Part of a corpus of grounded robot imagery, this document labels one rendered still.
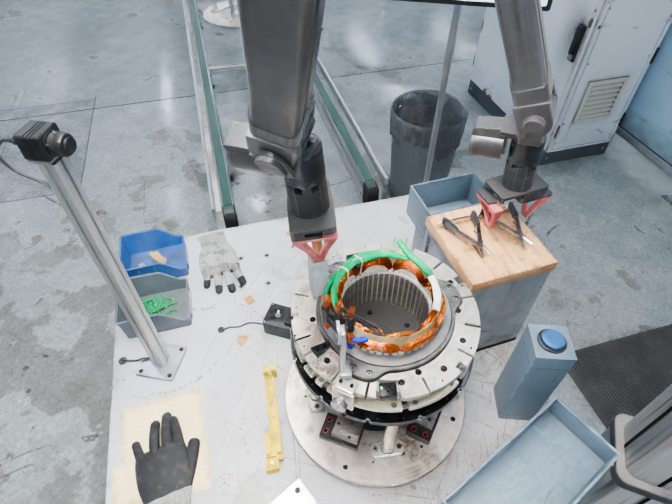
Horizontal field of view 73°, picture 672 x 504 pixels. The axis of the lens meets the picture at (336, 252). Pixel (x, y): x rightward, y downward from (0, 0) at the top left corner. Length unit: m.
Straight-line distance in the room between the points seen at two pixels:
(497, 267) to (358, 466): 0.47
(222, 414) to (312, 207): 0.58
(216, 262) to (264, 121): 0.85
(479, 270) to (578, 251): 1.79
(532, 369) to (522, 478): 0.21
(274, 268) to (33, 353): 1.39
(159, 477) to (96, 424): 1.08
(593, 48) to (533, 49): 2.11
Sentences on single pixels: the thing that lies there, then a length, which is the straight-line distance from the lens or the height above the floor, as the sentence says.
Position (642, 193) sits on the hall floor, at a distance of 3.26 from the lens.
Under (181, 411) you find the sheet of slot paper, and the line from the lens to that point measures 1.09.
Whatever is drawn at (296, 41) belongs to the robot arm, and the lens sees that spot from 0.35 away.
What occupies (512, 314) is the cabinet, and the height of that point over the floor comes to 0.90.
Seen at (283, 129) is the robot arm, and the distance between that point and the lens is 0.47.
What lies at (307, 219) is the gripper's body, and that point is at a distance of 0.64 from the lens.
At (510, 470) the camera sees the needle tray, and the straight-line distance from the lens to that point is 0.78.
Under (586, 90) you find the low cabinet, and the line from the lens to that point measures 3.01.
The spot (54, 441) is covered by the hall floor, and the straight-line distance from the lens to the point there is 2.13.
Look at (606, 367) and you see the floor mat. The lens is 2.26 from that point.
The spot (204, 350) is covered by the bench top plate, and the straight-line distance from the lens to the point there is 1.15.
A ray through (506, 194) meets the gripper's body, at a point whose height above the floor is 1.18.
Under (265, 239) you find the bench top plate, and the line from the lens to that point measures 1.35.
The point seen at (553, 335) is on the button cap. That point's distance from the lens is 0.90.
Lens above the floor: 1.73
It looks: 47 degrees down
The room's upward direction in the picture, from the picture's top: straight up
